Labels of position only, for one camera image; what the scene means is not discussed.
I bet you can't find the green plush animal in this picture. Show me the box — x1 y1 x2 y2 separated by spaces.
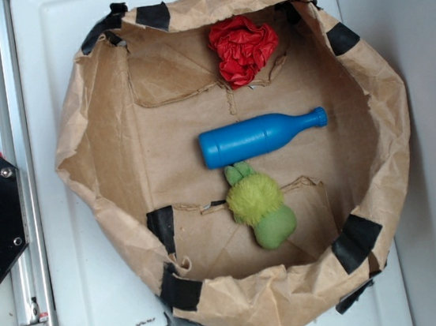
224 161 297 250

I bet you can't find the blue plastic bottle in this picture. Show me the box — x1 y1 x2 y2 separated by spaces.
198 107 328 169

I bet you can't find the brown paper bag bin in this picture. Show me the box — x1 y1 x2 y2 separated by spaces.
56 0 411 326

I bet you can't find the crumpled red paper ball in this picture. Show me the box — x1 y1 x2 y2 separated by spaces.
209 15 279 89

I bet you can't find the aluminium rail frame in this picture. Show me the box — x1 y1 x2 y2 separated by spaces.
0 0 59 326

